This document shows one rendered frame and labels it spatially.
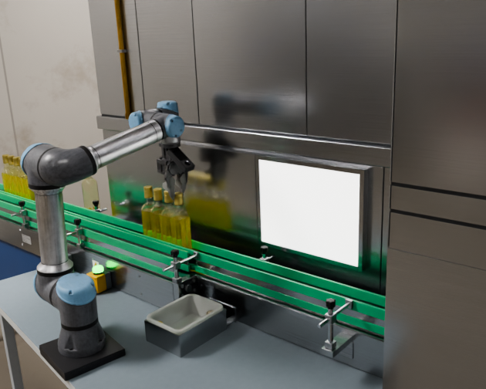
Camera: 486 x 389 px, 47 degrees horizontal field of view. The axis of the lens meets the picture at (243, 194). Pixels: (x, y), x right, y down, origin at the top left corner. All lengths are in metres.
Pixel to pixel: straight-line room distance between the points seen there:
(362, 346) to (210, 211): 0.82
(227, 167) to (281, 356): 0.71
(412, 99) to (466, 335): 0.53
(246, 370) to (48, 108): 3.53
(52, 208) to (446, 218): 1.18
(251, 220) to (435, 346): 0.91
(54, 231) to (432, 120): 1.20
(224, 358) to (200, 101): 0.95
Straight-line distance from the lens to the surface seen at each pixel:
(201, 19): 2.12
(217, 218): 2.18
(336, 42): 1.77
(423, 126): 1.25
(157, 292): 2.14
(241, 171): 2.03
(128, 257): 2.24
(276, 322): 1.90
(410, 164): 1.28
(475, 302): 1.32
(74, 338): 1.87
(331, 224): 1.85
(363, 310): 1.70
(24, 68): 4.82
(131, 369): 1.84
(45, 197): 1.84
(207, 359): 1.84
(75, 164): 1.71
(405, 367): 1.48
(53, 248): 1.89
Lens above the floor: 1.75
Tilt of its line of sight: 17 degrees down
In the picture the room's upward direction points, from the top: 2 degrees counter-clockwise
